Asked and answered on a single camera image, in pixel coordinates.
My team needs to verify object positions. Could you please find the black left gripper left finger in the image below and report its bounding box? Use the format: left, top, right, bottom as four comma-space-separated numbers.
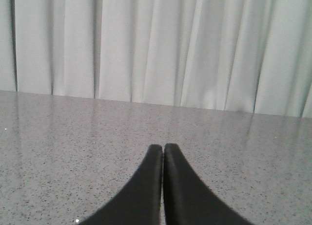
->
81, 144, 163, 225

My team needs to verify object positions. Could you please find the white pleated curtain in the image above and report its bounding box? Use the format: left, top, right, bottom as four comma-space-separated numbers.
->
0, 0, 312, 117

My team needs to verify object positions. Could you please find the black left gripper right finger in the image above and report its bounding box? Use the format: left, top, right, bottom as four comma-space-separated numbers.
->
163, 143, 250, 225

